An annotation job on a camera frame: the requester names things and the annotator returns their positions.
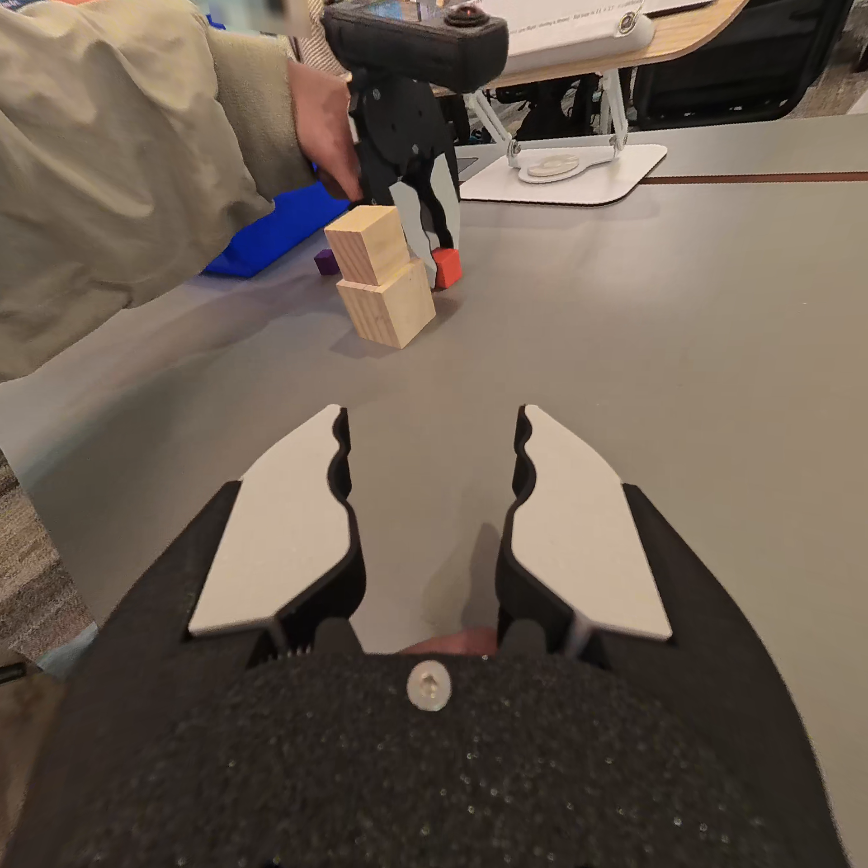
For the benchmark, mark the large wooden cube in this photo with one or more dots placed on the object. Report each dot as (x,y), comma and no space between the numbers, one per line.
(387,309)

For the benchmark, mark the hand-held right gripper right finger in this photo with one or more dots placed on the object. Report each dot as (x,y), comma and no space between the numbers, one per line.
(586,543)

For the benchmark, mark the blue plastic bin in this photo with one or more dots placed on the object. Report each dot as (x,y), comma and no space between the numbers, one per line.
(271,231)

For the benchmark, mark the purple wooden cube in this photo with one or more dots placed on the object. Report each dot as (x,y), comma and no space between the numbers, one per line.
(327,261)

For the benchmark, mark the medium wooden cube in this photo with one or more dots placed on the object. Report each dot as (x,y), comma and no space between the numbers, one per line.
(366,244)

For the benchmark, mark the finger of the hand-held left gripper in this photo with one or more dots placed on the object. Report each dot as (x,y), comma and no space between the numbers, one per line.
(445,204)
(411,238)

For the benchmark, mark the person's left hand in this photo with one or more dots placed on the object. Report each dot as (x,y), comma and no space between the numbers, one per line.
(326,129)

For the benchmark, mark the white folding stand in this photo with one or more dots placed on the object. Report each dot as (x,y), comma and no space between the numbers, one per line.
(570,176)

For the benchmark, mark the black office chair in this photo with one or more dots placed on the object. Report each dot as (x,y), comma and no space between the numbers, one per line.
(746,68)

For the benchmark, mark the red wooden cube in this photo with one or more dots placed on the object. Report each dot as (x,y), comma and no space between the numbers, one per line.
(449,269)

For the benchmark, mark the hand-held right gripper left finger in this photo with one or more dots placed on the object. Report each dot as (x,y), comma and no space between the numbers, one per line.
(274,543)

